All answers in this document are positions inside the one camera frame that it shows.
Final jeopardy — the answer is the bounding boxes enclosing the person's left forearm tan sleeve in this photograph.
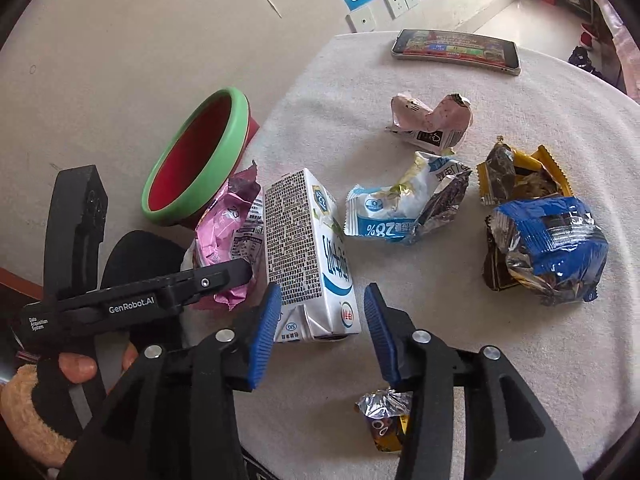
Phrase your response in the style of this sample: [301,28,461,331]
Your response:
[0,364,76,468]

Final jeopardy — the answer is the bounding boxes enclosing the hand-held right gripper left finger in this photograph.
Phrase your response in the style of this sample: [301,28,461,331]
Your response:
[60,282,283,480]

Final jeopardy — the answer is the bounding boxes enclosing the smartphone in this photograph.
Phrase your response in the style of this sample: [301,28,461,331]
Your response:
[391,29,522,77]

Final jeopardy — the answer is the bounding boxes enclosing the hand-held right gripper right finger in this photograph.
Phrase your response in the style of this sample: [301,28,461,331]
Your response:
[363,283,583,480]

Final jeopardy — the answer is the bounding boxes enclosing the white round-hole wall socket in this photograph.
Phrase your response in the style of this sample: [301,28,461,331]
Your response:
[346,6,377,32]

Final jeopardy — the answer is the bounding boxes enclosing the black shoes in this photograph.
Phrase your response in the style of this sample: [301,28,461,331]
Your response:
[569,46,606,78]

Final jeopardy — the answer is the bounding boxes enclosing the red trash bin green rim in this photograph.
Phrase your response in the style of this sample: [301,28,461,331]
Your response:
[141,87,261,228]

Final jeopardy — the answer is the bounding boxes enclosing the dark brown wrapper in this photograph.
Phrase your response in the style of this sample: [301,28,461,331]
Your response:
[482,237,523,292]

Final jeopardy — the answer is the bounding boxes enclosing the crumpled pale pink wrapper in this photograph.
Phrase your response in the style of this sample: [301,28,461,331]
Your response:
[385,92,474,156]

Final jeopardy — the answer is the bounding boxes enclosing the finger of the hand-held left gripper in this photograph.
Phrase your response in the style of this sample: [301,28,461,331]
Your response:
[170,259,254,311]

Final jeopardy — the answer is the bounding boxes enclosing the white milk carton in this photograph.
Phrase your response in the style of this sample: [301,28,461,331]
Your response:
[263,167,362,345]

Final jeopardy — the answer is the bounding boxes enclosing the white blue foil wrapper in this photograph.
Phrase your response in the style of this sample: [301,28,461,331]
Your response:
[344,151,473,247]

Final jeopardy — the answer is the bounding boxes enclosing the golden yellow zigzag wrapper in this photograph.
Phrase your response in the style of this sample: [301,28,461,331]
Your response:
[475,136,573,207]

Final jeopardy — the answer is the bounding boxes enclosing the person's left hand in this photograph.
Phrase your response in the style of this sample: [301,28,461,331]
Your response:
[37,342,141,441]

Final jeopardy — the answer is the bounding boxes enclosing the brown wooden furniture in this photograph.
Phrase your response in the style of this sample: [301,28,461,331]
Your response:
[0,266,45,306]

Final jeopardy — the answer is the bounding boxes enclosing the pink foil wrapper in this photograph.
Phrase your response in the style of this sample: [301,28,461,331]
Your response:
[192,162,268,313]

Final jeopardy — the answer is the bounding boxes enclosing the bed with pink quilt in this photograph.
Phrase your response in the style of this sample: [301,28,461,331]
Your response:
[592,0,640,101]

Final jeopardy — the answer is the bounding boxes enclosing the small silver brown wrapper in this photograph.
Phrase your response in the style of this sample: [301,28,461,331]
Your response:
[355,388,413,453]

